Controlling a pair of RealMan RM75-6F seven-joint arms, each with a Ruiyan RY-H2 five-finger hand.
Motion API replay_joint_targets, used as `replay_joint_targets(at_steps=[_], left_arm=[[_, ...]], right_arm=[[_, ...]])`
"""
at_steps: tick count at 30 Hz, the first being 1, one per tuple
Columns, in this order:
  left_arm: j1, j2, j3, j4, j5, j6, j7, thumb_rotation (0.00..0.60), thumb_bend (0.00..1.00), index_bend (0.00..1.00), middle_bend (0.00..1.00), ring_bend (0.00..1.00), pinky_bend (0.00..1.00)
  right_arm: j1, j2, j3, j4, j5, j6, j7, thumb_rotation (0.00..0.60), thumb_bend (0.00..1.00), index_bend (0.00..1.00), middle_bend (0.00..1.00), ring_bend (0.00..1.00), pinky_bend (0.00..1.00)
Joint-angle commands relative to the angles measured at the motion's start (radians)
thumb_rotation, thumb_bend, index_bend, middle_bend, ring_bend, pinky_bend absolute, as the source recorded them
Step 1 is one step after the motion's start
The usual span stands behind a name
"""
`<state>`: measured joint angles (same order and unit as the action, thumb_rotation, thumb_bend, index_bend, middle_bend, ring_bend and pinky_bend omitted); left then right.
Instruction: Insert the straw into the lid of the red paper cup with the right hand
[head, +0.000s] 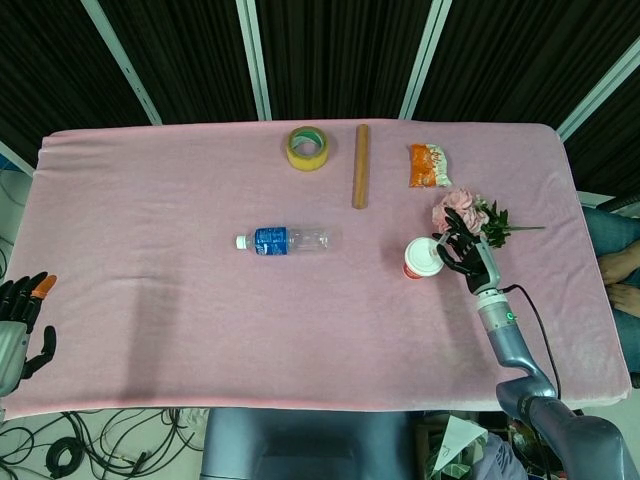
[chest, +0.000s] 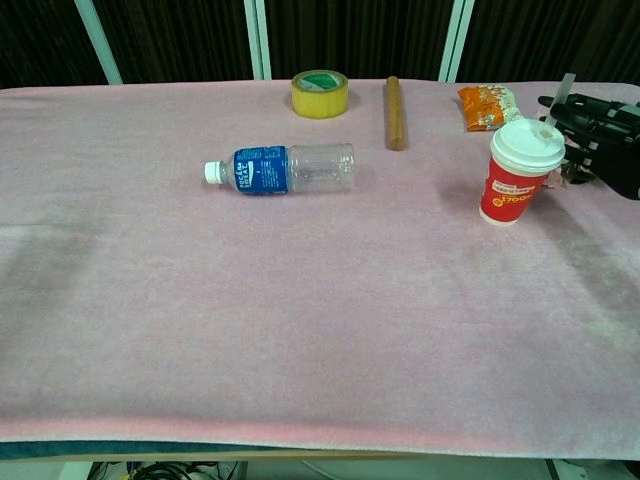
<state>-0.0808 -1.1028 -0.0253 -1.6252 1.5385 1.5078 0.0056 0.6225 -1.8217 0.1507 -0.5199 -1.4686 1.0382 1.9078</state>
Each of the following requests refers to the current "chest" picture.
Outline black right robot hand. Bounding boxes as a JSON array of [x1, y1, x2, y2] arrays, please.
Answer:
[[537, 92, 640, 201]]

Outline red paper cup with straw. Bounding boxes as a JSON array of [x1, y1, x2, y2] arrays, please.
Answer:
[[478, 117, 567, 228]]

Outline orange snack packet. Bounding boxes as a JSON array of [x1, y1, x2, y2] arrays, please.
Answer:
[[457, 84, 526, 134]]

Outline wooden rolling stick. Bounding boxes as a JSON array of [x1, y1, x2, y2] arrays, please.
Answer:
[[383, 75, 409, 152]]

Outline yellow tape roll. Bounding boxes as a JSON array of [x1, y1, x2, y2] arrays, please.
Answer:
[[291, 70, 350, 120]]

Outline clear bottle blue label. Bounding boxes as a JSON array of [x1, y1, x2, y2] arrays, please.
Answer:
[[203, 143, 356, 197]]

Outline pink tablecloth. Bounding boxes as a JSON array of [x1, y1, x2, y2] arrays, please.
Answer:
[[0, 77, 640, 460]]

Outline white frame post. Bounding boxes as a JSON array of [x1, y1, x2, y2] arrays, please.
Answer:
[[243, 0, 274, 82], [437, 0, 477, 84], [73, 0, 124, 86]]

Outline tangled black floor cables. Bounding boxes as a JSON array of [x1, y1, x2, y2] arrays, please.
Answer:
[[89, 460, 241, 480]]

